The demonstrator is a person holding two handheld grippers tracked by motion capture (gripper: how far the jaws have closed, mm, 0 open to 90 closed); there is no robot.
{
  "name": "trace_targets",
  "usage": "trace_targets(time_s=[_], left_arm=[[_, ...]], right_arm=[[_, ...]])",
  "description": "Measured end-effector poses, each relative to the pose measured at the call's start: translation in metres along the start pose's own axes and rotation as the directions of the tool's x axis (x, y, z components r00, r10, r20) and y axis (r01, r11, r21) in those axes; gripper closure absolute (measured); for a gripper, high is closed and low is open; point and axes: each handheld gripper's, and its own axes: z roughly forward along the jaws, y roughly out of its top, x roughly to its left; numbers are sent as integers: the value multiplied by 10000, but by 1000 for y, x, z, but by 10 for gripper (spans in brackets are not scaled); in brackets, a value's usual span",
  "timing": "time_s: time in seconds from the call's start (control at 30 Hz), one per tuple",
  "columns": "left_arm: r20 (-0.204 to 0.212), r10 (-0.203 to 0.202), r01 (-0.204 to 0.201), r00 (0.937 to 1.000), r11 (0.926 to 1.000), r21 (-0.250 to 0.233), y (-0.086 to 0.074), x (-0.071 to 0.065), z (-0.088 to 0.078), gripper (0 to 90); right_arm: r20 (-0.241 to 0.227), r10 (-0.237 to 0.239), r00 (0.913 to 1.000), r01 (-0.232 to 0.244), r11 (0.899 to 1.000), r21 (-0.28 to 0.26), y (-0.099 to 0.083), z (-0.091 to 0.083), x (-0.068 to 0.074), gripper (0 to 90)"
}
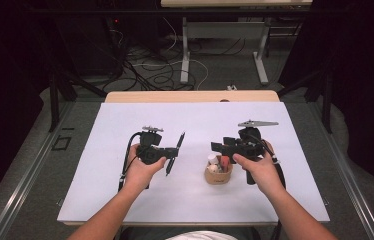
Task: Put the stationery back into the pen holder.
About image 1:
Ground square floor socket plate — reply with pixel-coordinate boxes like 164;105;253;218
51;134;73;152

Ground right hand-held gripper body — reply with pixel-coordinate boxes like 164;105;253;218
223;119;279;185

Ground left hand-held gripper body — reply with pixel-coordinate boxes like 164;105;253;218
137;125;164;165

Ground grey metal floor rail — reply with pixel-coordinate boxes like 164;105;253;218
308;101;374;240
0;101;76;240

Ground right hand-held gripper cable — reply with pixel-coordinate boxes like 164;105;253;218
254;134;288;240

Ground dark cabinet with red light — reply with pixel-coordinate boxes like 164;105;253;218
54;13;126;78

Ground tangle of black floor cables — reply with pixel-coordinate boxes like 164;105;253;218
108;16;246;92

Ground white table mat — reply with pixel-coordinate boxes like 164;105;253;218
57;101;331;224

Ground black horizontal bar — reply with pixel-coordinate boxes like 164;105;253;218
29;8;343;16

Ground tan pen holder cup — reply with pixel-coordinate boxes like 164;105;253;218
204;159;234;185

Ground person's white shirt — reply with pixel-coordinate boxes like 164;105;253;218
166;230;239;240

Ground hand-held gripper cable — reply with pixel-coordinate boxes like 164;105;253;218
118;131;144;193
254;134;288;240

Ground desk with grey metal legs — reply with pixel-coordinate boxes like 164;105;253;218
160;0;313;85

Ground person's right hand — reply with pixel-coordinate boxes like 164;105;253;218
233;141;286;198

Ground black metal stand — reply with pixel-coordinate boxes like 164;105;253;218
48;66;108;133
276;66;334;134

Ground white floor cable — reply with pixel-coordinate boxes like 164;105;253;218
131;16;209;91

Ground left hand-held gripper cable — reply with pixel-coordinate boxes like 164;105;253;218
118;131;144;193

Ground person's dark pants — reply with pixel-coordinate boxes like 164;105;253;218
119;226;263;240

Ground black pen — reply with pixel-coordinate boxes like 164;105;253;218
165;131;186;177

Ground person's left hand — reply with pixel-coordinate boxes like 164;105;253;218
123;143;168;193

